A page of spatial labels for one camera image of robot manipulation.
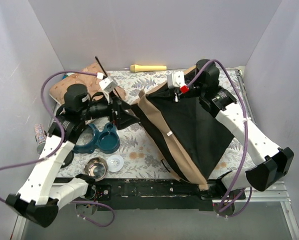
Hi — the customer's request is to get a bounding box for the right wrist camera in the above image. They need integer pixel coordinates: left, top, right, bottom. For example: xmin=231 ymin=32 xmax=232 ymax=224
xmin=167 ymin=71 xmax=189 ymax=94

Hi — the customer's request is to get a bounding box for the clear plastic lid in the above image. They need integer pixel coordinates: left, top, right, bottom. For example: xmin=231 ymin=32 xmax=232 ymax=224
xmin=106 ymin=154 xmax=124 ymax=173

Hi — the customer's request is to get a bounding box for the teal double pet feeder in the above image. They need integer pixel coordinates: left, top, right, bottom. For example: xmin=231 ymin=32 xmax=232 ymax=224
xmin=73 ymin=122 xmax=121 ymax=154

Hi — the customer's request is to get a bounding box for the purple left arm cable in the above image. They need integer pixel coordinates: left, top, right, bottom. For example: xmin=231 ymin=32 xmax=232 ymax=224
xmin=0 ymin=70 xmax=115 ymax=227

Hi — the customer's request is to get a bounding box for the stainless steel bowl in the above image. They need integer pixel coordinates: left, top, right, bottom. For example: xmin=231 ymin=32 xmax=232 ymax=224
xmin=83 ymin=157 xmax=108 ymax=182

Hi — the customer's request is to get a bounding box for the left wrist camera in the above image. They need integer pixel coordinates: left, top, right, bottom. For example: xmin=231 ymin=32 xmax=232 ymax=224
xmin=92 ymin=72 xmax=118 ymax=104

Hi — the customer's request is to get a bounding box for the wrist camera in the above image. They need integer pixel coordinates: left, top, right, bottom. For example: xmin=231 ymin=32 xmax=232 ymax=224
xmin=167 ymin=71 xmax=189 ymax=94
xmin=92 ymin=72 xmax=118 ymax=104

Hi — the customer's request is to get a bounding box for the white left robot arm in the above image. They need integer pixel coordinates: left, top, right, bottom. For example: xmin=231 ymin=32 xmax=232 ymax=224
xmin=5 ymin=83 xmax=140 ymax=228

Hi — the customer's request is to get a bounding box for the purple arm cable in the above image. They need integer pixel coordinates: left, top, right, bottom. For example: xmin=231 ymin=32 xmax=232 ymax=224
xmin=0 ymin=70 xmax=115 ymax=227
xmin=186 ymin=59 xmax=253 ymax=218

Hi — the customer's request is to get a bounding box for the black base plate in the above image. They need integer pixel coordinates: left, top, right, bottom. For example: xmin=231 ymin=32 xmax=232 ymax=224
xmin=66 ymin=174 xmax=275 ymax=212

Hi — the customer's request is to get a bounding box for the aluminium frame rail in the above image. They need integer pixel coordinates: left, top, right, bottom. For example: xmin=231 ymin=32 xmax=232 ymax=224
xmin=10 ymin=181 xmax=299 ymax=240

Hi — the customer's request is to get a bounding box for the black microphone stand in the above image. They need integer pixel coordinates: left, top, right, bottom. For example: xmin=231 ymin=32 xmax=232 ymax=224
xmin=62 ymin=150 xmax=74 ymax=168

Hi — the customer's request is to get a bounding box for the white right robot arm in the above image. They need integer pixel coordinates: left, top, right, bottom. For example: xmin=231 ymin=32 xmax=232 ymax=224
xmin=167 ymin=59 xmax=295 ymax=199

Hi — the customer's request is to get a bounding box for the floral table mat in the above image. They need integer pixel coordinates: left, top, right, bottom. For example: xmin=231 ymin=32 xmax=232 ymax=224
xmin=38 ymin=69 xmax=268 ymax=180

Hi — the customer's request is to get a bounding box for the peach patterned pillow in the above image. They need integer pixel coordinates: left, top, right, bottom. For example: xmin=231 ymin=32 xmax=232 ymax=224
xmin=49 ymin=62 xmax=127 ymax=105

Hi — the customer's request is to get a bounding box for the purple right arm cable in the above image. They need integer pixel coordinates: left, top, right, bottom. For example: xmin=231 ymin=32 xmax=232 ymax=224
xmin=186 ymin=59 xmax=253 ymax=218

